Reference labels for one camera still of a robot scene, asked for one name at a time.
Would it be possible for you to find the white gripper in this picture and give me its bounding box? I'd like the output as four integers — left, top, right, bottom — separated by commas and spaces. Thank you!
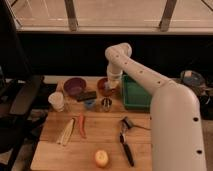
107, 69, 122, 83

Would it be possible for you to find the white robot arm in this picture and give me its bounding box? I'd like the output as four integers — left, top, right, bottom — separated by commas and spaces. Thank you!
105, 43, 207, 171

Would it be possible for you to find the red bowl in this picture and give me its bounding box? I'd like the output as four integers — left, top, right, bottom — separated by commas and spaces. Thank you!
97, 77, 118, 97

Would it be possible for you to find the purple bowl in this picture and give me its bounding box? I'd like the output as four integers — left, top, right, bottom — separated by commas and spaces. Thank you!
63, 77, 86, 97

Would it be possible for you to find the green plastic bin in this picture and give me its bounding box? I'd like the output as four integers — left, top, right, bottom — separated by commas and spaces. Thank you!
122, 75, 152, 110

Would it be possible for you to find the blue small object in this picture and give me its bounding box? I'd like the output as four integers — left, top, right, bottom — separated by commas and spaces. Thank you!
84, 99, 96, 110

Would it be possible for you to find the black rectangular block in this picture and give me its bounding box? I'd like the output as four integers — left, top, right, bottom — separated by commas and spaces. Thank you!
76, 91, 97, 102

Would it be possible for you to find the wooden cutting board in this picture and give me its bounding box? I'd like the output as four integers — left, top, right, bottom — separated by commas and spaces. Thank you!
30, 77, 154, 171

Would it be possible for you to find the white cup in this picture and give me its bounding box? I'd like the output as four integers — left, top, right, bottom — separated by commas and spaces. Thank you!
48, 92, 65, 112

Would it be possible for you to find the pale corn cob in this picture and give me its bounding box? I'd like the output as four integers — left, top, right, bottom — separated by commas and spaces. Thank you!
56, 118, 75, 146

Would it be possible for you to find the dark bag with blue item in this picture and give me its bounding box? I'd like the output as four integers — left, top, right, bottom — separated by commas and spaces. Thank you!
180, 70, 212, 98

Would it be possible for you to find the yellow apple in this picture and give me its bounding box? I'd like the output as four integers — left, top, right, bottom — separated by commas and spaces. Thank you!
94, 150, 109, 168

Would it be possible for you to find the black chair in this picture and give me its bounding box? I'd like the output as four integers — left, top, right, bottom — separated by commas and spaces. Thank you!
0, 0, 46, 171

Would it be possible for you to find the black handled utensil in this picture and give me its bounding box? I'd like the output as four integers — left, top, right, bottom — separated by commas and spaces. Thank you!
119, 117, 134, 167

